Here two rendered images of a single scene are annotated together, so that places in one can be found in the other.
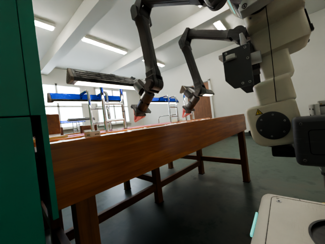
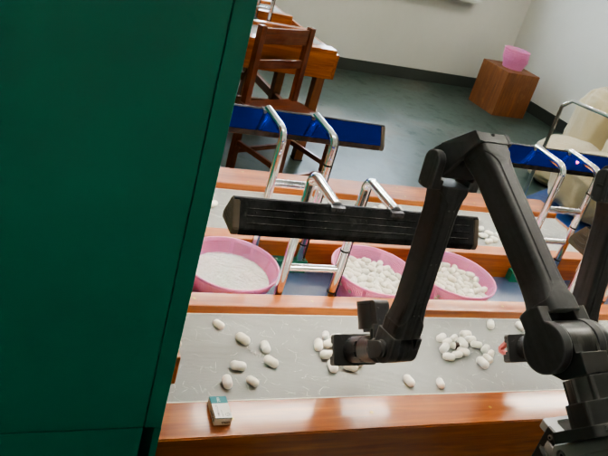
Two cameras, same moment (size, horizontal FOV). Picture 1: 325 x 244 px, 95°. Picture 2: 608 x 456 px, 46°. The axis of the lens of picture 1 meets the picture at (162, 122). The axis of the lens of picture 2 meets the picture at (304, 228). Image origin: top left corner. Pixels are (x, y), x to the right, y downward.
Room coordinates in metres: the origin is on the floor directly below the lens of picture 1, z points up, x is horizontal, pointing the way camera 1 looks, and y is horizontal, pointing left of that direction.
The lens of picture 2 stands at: (-0.44, -0.15, 1.75)
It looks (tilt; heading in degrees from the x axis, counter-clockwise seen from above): 27 degrees down; 20
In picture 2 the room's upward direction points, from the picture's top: 17 degrees clockwise
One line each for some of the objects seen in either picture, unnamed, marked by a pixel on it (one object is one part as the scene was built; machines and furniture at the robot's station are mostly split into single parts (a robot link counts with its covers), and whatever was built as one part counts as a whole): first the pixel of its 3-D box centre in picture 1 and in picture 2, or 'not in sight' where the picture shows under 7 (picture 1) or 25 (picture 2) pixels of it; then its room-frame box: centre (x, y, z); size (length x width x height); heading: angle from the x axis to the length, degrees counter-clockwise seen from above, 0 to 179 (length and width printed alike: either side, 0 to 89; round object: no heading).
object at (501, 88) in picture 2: not in sight; (507, 80); (7.03, 0.87, 0.32); 0.42 x 0.42 x 0.63; 51
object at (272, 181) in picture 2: (96, 116); (282, 190); (1.31, 0.57, 0.90); 0.20 x 0.19 x 0.45; 136
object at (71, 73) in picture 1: (122, 81); (360, 221); (0.97, 0.23, 1.08); 0.62 x 0.08 x 0.07; 136
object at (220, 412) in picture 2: (92, 133); (219, 410); (0.54, 0.26, 0.77); 0.06 x 0.04 x 0.02; 46
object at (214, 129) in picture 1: (200, 132); (509, 429); (1.09, -0.27, 0.67); 1.81 x 0.12 x 0.19; 136
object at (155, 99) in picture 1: (162, 100); (548, 157); (2.06, -0.04, 1.08); 0.62 x 0.08 x 0.07; 136
